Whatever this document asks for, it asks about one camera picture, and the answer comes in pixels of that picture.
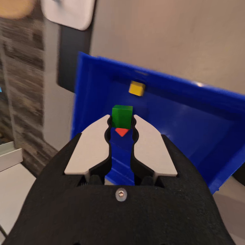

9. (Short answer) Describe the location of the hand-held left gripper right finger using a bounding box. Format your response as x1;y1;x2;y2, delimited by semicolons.
130;114;178;181

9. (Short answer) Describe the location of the orange wooden cube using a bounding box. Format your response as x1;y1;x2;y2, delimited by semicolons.
114;128;129;137

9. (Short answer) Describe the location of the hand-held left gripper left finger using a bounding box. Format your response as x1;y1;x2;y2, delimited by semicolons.
64;114;112;181

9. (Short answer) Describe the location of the yellow wooden cube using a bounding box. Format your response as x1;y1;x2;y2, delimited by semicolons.
128;81;146;96

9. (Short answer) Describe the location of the blue plastic storage bin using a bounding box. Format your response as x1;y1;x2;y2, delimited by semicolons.
70;51;245;195

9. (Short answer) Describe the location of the green wooden cube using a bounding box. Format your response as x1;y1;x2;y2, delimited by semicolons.
112;105;133;129

